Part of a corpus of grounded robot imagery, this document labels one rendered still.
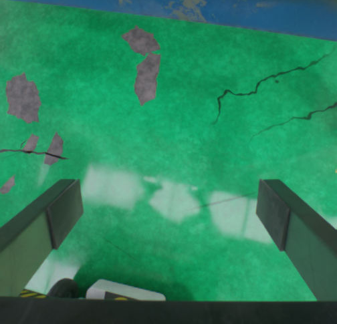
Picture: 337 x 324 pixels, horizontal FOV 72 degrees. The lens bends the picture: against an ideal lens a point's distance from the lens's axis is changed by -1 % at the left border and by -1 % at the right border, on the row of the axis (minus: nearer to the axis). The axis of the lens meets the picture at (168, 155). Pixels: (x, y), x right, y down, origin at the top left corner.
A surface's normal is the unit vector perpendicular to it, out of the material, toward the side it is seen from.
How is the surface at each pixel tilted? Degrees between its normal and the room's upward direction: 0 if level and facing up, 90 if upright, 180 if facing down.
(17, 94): 0
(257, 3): 90
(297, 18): 90
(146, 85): 0
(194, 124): 0
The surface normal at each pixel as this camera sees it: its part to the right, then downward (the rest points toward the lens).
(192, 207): -0.14, -0.13
